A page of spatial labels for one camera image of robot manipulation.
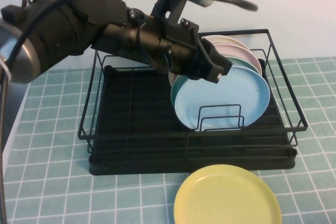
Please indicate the green checked tablecloth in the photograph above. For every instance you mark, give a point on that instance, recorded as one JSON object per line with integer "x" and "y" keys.
{"x": 52, "y": 182}

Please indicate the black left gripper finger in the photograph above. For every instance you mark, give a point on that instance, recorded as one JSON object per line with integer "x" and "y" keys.
{"x": 219, "y": 66}
{"x": 198, "y": 70}

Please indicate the light blue plate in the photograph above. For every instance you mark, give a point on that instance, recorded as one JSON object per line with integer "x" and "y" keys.
{"x": 231, "y": 103}

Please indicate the yellow plate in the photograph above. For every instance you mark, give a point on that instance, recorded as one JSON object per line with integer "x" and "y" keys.
{"x": 225, "y": 197}

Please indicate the black plastic drip tray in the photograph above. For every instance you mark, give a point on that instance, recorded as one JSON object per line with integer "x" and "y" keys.
{"x": 147, "y": 98}

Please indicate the teal green plate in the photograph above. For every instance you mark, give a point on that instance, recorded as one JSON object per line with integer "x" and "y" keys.
{"x": 244, "y": 62}

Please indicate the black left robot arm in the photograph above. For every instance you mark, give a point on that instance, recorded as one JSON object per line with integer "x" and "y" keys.
{"x": 65, "y": 30}

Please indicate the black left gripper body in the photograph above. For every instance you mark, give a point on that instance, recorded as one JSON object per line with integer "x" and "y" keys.
{"x": 181, "y": 48}

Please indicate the cream plate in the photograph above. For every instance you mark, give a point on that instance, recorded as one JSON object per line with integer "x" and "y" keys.
{"x": 228, "y": 41}

